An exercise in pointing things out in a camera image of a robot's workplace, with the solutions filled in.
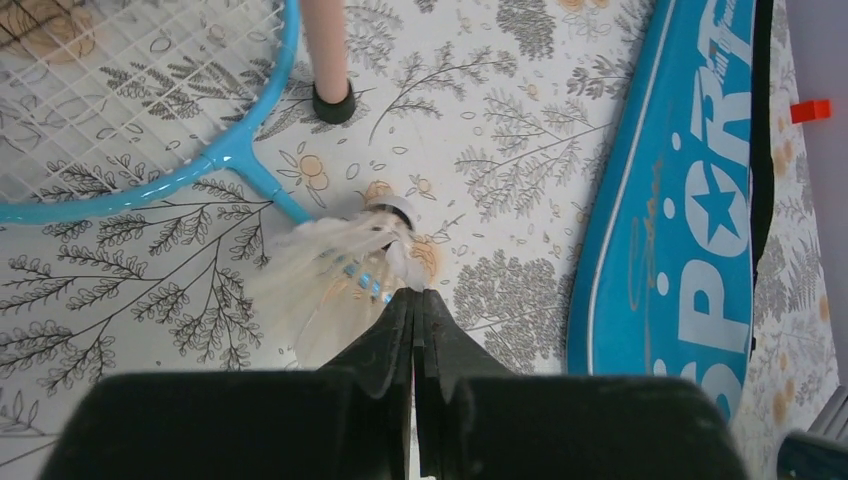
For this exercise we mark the red clip on wall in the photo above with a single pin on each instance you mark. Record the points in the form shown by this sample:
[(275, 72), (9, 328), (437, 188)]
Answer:
[(809, 111)]

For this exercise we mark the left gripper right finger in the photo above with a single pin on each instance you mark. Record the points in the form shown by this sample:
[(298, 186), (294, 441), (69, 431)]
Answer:
[(476, 419)]

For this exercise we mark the shuttlecock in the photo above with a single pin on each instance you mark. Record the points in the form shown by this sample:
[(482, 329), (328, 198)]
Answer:
[(330, 279)]

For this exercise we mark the pink music stand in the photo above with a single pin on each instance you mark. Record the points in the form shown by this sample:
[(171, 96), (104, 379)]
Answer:
[(326, 35)]

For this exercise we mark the blue racket cover bag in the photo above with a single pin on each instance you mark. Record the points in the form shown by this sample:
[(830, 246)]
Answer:
[(665, 281)]

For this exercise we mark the blue racket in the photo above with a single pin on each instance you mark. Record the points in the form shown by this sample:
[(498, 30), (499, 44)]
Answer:
[(111, 105)]

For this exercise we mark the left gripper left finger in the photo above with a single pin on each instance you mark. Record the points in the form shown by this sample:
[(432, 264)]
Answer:
[(349, 419)]

